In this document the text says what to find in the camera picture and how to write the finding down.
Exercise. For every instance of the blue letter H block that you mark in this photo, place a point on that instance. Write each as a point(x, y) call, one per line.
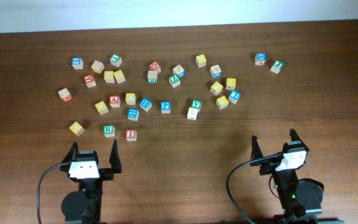
point(145, 104)

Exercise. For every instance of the yellow block near arm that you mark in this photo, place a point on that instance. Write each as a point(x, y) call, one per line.
point(76, 128)

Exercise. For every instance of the wooden block green side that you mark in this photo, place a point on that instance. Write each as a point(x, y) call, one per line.
point(152, 76)

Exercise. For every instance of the green letter V block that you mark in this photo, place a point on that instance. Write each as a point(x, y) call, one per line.
point(196, 104)

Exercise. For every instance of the yellow block right pair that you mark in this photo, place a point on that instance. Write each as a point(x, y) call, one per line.
point(119, 76)

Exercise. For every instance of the yellow block upright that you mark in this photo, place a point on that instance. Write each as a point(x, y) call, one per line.
point(230, 83)

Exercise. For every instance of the green letter L block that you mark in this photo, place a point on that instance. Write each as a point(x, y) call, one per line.
point(115, 60)

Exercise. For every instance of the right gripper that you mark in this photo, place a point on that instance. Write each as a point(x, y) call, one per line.
point(270, 167)

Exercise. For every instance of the blue letter X block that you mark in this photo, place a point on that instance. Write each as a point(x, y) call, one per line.
point(260, 58)

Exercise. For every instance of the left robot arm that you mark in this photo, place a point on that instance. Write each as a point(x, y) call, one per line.
point(84, 205)

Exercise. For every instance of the blue letter P block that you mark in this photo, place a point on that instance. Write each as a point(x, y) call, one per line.
point(165, 107)

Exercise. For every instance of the green letter J block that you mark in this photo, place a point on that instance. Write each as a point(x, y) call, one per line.
point(277, 66)

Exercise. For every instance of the red letter A block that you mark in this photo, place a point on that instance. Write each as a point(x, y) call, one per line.
point(114, 101)

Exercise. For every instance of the wooden block blue front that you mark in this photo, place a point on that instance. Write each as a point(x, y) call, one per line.
point(215, 71)

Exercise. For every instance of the wooden block blue side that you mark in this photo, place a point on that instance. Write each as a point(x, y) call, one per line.
point(179, 71)

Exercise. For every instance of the blue block far left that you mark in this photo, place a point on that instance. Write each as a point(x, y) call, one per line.
point(77, 63)

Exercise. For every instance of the yellow block left pair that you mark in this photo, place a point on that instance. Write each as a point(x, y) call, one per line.
point(109, 77)

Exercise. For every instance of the plain wooden block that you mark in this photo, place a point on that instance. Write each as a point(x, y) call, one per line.
point(97, 66)

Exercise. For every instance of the blue letter I block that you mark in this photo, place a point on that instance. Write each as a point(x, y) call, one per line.
point(234, 96)

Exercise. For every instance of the red picture block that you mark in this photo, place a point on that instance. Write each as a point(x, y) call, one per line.
point(89, 80)

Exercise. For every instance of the yellow block lower right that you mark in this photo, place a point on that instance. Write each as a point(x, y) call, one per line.
point(222, 102)

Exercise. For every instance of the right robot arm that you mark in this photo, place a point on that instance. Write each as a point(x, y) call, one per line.
point(300, 198)

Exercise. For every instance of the green letter R block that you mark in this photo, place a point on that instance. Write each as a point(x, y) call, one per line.
point(109, 131)

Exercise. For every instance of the red letter I block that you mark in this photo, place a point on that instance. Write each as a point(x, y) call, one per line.
point(131, 135)

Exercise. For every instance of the yellow block tilted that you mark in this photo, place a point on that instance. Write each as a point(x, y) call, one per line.
point(216, 88)

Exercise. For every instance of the yellow block pair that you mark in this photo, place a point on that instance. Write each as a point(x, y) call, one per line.
point(119, 76)
point(109, 77)

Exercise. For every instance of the yellow block lower left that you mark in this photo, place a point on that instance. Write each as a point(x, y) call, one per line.
point(101, 108)

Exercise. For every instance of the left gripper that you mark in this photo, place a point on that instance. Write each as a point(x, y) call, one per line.
point(107, 175)

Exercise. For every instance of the white wooden block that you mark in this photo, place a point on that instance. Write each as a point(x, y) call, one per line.
point(192, 114)

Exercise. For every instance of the wooden block red side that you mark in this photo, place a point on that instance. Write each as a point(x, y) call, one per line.
point(65, 95)

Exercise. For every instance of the yellow block top centre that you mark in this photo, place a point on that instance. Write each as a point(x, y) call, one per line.
point(201, 60)

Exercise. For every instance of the yellow letter C block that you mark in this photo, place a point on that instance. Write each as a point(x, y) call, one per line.
point(131, 98)

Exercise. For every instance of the red letter G block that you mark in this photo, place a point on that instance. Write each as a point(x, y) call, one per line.
point(155, 66)

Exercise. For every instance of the green letter Z block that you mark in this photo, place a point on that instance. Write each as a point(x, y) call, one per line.
point(174, 80)

